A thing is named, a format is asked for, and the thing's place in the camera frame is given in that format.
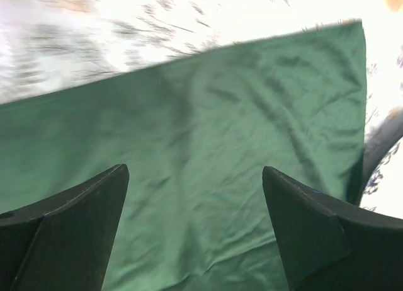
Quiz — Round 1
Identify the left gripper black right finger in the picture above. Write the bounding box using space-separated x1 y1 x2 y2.
263 167 402 290

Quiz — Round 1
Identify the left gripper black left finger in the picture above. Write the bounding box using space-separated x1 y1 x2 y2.
1 164 129 291

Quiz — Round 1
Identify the dark green cloth napkin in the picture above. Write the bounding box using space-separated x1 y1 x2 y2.
1 21 366 290

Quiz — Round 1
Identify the blue floral ceramic plate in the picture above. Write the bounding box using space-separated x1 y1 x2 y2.
360 106 402 219

